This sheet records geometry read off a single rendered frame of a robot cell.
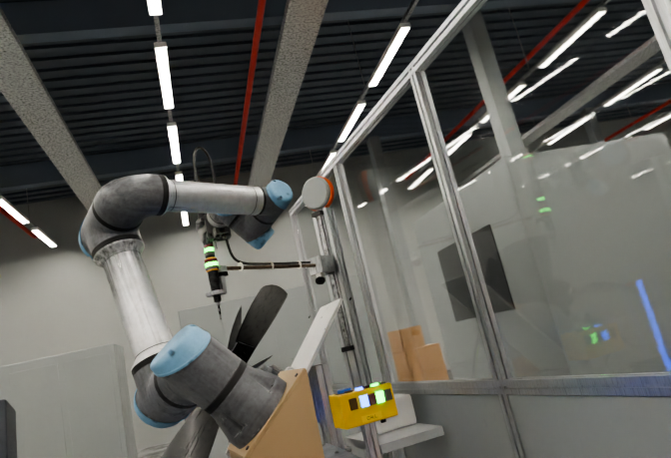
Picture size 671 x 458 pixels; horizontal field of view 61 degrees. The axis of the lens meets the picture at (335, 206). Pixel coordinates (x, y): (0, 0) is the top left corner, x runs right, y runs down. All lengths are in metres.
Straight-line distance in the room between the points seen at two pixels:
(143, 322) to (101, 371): 7.79
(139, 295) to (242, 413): 0.37
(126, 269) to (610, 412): 1.14
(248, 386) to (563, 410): 0.85
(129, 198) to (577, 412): 1.18
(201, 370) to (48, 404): 8.13
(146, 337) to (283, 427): 0.36
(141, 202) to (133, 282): 0.18
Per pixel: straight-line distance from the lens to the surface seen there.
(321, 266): 2.41
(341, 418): 1.64
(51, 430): 9.22
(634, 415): 1.47
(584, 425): 1.60
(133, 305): 1.32
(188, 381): 1.13
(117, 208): 1.33
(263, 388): 1.14
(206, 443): 1.95
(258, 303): 1.96
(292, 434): 1.13
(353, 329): 2.48
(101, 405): 9.09
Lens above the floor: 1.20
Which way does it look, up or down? 13 degrees up
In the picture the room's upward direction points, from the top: 13 degrees counter-clockwise
